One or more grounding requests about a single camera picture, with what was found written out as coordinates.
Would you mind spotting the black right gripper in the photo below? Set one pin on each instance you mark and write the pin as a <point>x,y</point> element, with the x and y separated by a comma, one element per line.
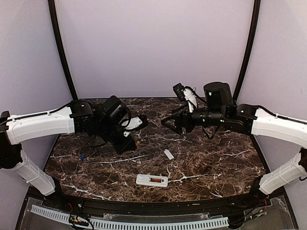
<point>179,117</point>

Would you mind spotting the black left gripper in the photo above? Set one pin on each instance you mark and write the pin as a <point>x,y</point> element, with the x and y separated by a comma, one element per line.
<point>129,143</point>

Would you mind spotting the white battery cover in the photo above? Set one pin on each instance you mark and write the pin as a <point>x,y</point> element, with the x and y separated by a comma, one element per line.
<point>168,154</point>

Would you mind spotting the white remote control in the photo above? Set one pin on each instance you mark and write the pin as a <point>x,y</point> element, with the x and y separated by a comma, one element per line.
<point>151,180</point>

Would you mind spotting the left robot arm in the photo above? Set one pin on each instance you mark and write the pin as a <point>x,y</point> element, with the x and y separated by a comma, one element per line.
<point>111,121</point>

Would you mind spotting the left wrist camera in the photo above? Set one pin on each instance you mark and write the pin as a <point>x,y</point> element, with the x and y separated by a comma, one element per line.
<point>144,119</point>

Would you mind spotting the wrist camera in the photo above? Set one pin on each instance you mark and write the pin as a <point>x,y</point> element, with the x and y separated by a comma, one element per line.
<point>178,90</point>
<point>144,119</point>

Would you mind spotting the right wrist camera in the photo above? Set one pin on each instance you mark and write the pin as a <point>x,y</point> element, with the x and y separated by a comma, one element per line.
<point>178,90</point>

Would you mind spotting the black front table rail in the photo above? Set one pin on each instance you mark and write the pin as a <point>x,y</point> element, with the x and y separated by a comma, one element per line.
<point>90,206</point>

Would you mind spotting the white slotted cable duct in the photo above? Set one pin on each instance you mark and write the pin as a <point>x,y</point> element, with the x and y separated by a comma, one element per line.
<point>125,222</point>

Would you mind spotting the black right corner post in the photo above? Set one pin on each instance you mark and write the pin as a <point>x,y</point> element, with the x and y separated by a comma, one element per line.
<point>248,49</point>

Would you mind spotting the black corner post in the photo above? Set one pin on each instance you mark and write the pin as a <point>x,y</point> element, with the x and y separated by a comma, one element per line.
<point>60,48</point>
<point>248,49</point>

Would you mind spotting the black left corner post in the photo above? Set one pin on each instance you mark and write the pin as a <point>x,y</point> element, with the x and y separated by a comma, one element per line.
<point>60,48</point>

